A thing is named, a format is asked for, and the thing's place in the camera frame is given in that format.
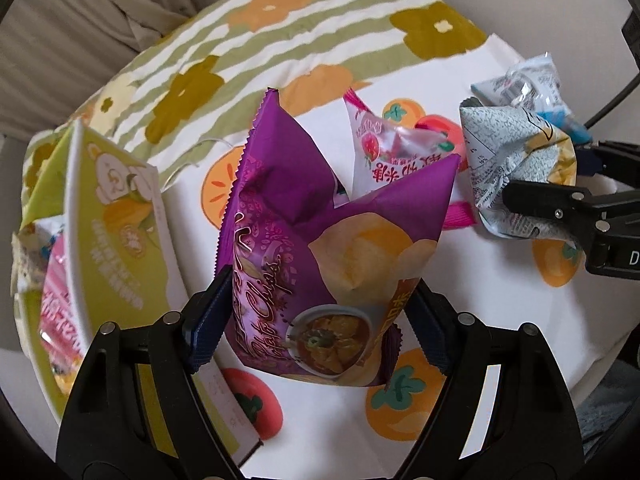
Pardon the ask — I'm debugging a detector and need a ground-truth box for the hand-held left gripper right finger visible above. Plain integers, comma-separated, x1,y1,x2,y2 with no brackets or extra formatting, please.
395,277,586,480

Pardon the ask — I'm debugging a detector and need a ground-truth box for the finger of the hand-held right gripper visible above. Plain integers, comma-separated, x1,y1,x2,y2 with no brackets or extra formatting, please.
574,140,640,177
501,179,602,227

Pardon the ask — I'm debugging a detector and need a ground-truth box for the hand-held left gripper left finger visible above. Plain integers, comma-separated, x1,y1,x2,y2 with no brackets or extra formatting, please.
56,270,236,480

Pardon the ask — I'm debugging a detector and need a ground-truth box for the grey yellow snack bag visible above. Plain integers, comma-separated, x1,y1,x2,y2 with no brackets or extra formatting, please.
458,96,587,252

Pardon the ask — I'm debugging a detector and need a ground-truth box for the green cardboard box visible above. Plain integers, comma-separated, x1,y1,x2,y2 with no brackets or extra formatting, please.
12,121,264,467

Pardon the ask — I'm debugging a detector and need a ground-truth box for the purple chip bag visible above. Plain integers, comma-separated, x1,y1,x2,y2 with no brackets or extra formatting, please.
214,88,462,391

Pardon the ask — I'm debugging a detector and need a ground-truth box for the white blue snack bag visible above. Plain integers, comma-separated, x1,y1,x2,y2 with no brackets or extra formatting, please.
10,214,67,312

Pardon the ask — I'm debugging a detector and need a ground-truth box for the light blue snack bag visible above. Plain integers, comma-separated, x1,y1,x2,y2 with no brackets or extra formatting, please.
470,52,592,144

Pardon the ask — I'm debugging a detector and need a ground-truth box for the white persimmon print cloth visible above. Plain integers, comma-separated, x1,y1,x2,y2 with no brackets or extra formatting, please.
159,32,622,480

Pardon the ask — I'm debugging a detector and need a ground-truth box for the pink strawberry snack packet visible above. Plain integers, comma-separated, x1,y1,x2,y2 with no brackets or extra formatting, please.
344,87,477,232

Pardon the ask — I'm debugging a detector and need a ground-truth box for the dark grey cloth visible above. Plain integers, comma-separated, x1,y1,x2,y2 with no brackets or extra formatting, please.
574,359,640,463

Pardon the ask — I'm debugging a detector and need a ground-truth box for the green striped floral blanket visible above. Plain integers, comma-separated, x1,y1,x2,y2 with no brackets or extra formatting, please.
22,0,489,228

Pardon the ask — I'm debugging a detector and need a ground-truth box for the beige curtain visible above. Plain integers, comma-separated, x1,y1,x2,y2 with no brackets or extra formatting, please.
0,0,202,137

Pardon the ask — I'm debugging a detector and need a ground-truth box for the black cable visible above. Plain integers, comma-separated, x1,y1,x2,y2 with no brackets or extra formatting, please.
581,66,640,130

